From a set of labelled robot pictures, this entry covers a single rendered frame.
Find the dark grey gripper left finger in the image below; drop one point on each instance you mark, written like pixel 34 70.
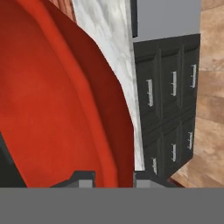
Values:
pixel 83 177

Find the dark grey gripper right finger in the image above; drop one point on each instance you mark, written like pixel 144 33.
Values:
pixel 143 178

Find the red bowl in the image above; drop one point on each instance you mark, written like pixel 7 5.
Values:
pixel 55 102

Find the black drawer front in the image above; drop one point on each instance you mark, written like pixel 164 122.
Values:
pixel 188 99
pixel 144 116
pixel 166 105
pixel 185 125
pixel 166 137
pixel 147 151

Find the grey appliance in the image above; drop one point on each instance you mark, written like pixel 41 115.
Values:
pixel 169 17

